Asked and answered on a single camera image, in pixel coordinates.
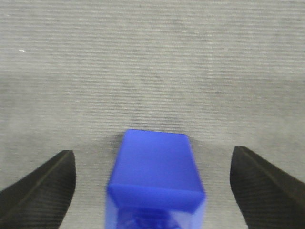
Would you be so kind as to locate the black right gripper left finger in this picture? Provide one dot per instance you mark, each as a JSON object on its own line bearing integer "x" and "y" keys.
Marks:
{"x": 41, "y": 199}

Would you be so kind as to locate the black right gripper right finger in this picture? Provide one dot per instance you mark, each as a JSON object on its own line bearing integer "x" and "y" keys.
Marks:
{"x": 268, "y": 197}

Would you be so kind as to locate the small blue plastic part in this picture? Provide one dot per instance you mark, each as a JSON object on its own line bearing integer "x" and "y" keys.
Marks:
{"x": 154, "y": 184}

